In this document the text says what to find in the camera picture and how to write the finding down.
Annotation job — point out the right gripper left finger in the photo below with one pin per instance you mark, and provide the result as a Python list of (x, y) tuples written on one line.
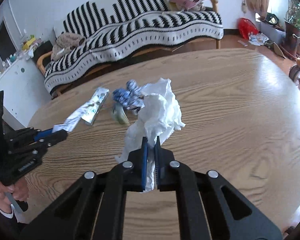
[(92, 207)]

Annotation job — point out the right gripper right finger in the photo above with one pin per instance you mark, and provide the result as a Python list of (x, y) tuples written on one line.
[(209, 207)]

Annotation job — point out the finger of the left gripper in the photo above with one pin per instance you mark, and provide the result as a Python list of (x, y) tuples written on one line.
[(53, 139), (42, 134)]

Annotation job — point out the silver foil wrapper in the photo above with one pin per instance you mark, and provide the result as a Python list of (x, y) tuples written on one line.
[(87, 112)]

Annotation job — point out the blue white wrapper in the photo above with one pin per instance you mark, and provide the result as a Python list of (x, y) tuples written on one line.
[(130, 97)]

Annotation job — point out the white tissue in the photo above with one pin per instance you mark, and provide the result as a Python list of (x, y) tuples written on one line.
[(159, 118)]

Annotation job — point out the white cabinet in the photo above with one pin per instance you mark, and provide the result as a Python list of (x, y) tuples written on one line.
[(24, 92)]

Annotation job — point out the green yellow wrapper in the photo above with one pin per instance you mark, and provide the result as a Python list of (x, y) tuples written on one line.
[(119, 115)]

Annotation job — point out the beige plush on sofa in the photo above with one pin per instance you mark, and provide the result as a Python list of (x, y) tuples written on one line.
[(65, 43)]

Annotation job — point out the black white striped sofa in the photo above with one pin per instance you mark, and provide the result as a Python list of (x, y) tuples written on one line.
[(116, 29)]

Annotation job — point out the papers on floor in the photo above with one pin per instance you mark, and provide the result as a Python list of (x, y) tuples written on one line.
[(257, 39)]

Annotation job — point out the red plastic bag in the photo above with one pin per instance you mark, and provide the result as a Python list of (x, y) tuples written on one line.
[(246, 28)]

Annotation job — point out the floral cushion on sofa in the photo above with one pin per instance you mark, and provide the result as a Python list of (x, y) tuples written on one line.
[(187, 0)]

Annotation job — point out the potted green plant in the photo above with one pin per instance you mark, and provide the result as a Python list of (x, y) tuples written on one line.
[(292, 23)]

